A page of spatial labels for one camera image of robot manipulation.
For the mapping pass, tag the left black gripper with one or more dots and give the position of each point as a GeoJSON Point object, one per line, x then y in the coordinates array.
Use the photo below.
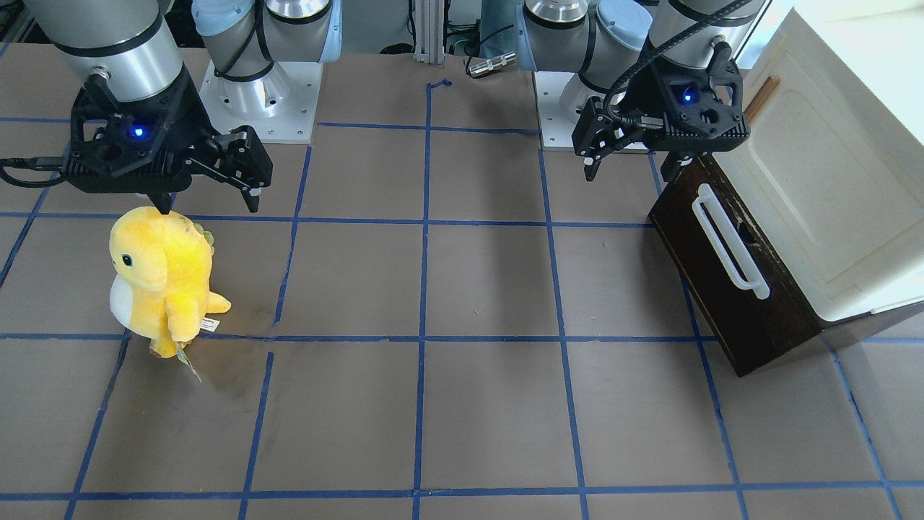
{"type": "Point", "coordinates": [644, 92]}

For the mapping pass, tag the white cabinet box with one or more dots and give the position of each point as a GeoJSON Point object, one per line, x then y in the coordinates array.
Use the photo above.
{"type": "Point", "coordinates": [832, 170]}

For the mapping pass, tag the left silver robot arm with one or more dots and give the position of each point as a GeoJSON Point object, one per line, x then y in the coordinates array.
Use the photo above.
{"type": "Point", "coordinates": [607, 43]}

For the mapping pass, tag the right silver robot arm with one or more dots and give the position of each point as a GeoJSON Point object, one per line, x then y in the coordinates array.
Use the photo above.
{"type": "Point", "coordinates": [131, 45]}

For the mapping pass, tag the dark wooden drawer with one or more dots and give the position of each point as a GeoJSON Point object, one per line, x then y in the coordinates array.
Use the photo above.
{"type": "Point", "coordinates": [747, 295]}

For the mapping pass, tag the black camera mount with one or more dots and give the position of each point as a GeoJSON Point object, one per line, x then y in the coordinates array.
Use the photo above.
{"type": "Point", "coordinates": [722, 71]}

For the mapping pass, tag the yellow plush dinosaur toy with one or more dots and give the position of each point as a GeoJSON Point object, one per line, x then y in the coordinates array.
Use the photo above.
{"type": "Point", "coordinates": [162, 290]}

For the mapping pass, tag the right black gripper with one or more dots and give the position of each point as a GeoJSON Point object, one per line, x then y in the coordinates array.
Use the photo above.
{"type": "Point", "coordinates": [193, 121]}

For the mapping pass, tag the white drawer handle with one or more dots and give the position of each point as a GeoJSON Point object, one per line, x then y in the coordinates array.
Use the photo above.
{"type": "Point", "coordinates": [731, 250]}

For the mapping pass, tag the aluminium frame post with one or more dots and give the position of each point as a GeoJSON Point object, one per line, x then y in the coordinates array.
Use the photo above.
{"type": "Point", "coordinates": [429, 31]}

